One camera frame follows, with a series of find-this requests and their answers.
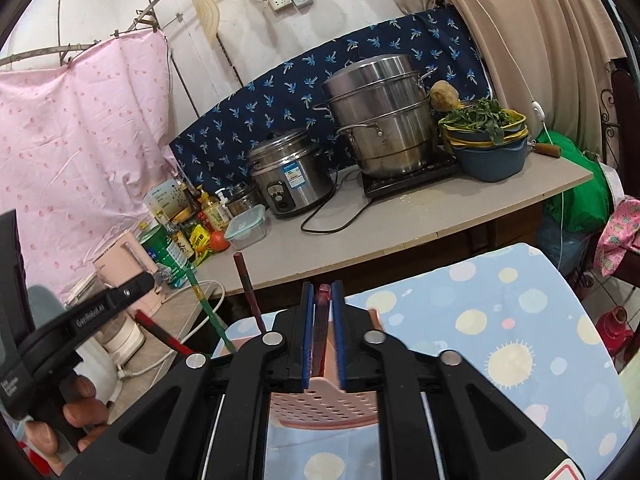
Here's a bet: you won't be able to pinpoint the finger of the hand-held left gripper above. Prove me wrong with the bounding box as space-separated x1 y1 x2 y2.
20 274 155 376

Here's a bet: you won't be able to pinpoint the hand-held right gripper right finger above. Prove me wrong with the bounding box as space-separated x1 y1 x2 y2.
330 280 576 480

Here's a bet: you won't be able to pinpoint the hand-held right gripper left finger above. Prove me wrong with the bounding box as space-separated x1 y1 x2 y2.
60 281 317 480

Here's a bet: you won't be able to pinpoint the dark maroon chopstick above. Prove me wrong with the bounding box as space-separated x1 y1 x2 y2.
312 284 333 378
233 253 267 336

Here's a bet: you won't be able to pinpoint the red chopstick black end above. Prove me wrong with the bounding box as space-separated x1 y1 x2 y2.
133 310 197 358

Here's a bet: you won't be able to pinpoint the pink perforated utensil basket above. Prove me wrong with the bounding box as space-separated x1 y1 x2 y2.
222 307 388 433

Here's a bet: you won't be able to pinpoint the green chopstick gold band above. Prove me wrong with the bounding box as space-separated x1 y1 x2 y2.
186 262 237 356

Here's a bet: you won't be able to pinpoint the person's left hand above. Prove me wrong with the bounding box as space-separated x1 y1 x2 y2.
22 375 111 463

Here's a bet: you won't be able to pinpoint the pink electric kettle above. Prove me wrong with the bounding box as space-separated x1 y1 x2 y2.
92 230 166 313

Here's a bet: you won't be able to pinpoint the yellow snack packet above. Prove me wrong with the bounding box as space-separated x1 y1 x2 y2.
187 224 213 266

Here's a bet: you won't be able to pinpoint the glass container teal lid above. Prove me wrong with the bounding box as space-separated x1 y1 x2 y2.
224 204 267 251

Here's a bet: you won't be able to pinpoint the white carton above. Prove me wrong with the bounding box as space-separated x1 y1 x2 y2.
145 180 188 223

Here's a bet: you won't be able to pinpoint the wooden kitchen counter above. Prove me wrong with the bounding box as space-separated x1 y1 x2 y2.
90 152 595 431

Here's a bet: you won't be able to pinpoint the dark sauce bottle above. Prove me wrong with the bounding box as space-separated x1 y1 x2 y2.
181 182 201 216

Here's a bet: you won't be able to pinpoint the small steel pot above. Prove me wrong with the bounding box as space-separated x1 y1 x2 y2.
227 182 261 216

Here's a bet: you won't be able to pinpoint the yellow label sauce bottle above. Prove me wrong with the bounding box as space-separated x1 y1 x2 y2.
200 190 231 233

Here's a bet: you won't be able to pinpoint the pink dotted sheet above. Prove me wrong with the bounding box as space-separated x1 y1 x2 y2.
0 27 181 301

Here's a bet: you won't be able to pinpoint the steel rice cooker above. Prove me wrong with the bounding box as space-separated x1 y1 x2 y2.
247 127 335 218

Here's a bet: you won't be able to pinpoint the black induction cooktop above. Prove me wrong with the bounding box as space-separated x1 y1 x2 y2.
361 152 461 200

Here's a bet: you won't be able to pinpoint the large steel steamer pot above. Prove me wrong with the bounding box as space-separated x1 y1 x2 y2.
314 54 443 178

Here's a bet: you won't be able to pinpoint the navy leaf print cloth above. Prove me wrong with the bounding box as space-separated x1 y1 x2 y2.
169 5 493 196

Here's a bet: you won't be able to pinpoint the green leafy vegetables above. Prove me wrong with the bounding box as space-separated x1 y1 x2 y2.
440 97 516 143

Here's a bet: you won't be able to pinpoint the brown potato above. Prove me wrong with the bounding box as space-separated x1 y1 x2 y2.
430 80 462 112

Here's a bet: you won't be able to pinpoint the green plastic bag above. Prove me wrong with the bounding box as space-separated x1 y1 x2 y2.
535 130 613 235

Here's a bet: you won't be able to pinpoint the red plastic object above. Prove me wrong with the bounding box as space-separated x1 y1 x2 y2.
597 306 633 361

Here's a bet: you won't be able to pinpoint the pink printed bag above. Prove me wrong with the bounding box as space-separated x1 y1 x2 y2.
595 197 640 278

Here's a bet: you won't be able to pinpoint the beige hanging cutting board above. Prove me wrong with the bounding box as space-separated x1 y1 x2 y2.
189 0 221 50

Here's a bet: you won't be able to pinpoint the dark metal chair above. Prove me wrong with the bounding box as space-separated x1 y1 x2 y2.
597 67 640 196

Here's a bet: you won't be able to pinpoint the beige curtain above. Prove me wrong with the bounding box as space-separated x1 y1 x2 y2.
425 0 626 171

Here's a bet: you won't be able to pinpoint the white power cable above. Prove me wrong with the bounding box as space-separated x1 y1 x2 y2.
117 280 226 378

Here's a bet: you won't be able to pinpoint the black power cord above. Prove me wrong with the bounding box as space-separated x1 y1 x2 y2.
300 167 373 235

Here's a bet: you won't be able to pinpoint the white cord with switch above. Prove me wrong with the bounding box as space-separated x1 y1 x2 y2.
467 20 573 271

